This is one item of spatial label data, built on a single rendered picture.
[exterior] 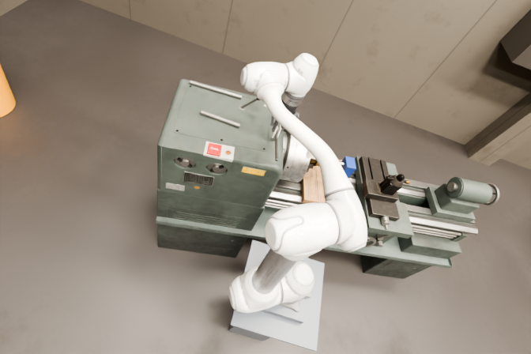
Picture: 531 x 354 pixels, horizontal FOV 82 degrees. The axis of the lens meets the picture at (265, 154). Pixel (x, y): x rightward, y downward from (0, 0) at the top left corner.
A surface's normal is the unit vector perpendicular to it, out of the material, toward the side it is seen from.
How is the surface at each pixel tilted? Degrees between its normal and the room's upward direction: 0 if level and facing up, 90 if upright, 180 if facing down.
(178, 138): 0
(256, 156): 0
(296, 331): 0
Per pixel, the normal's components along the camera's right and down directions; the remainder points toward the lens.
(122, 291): 0.26, -0.59
